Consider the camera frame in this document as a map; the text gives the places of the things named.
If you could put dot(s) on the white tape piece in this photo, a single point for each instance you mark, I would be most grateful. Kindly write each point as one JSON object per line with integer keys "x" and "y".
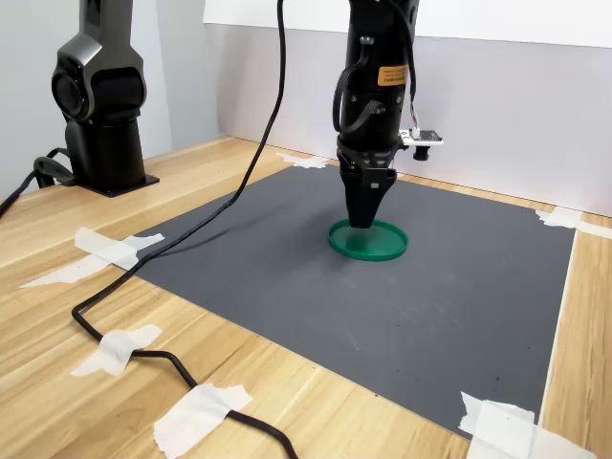
{"x": 110, "y": 251}
{"x": 115, "y": 349}
{"x": 196, "y": 416}
{"x": 559, "y": 219}
{"x": 502, "y": 430}
{"x": 306, "y": 161}

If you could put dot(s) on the round green lid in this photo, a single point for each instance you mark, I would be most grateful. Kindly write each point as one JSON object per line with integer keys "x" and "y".
{"x": 382, "y": 246}

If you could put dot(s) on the small white camera board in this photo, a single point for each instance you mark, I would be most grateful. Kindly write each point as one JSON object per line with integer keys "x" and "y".
{"x": 425, "y": 137}

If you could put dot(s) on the dark grey mat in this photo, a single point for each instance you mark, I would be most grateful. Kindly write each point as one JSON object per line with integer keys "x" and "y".
{"x": 382, "y": 311}

